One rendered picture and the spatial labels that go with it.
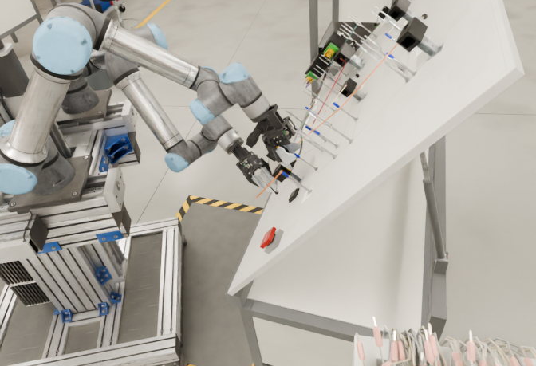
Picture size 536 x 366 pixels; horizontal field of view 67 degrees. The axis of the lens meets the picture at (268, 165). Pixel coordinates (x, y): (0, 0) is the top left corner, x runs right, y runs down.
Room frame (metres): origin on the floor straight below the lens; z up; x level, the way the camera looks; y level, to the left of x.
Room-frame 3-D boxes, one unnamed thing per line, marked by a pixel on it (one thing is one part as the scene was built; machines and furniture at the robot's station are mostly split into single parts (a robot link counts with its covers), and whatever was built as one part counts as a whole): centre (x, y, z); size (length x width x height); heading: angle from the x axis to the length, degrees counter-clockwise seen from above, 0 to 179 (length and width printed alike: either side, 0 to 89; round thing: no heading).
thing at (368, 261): (1.17, -0.36, 0.60); 1.17 x 0.58 x 0.40; 157
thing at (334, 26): (2.04, -0.53, 1.09); 0.35 x 0.33 x 0.07; 157
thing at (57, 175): (1.07, 0.72, 1.21); 0.15 x 0.15 x 0.10
